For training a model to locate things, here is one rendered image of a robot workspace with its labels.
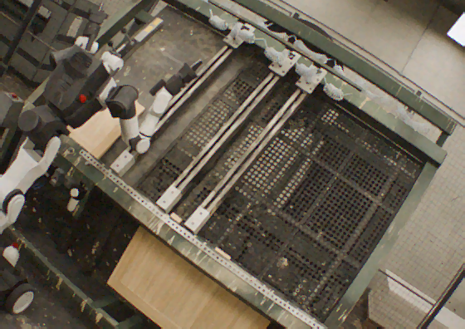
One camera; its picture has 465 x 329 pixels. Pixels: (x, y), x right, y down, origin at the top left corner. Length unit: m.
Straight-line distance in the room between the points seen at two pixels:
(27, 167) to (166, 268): 0.98
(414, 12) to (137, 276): 6.01
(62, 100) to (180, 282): 1.19
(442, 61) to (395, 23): 0.90
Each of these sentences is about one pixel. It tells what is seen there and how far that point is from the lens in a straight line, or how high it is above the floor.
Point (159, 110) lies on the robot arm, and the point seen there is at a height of 1.33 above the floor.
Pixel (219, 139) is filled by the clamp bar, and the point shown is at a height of 1.32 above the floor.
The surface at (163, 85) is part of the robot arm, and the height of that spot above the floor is 1.45.
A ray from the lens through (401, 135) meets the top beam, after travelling 2.95.
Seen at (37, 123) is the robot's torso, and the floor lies 1.05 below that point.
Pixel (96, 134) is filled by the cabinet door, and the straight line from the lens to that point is 2.98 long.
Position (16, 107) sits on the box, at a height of 0.89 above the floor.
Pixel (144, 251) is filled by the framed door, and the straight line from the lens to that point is 2.97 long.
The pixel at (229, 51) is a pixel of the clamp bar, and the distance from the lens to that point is 3.12.
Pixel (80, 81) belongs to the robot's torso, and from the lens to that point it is 2.41.
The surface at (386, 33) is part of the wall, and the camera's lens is 7.76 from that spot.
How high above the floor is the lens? 1.72
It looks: 9 degrees down
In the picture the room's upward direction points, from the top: 32 degrees clockwise
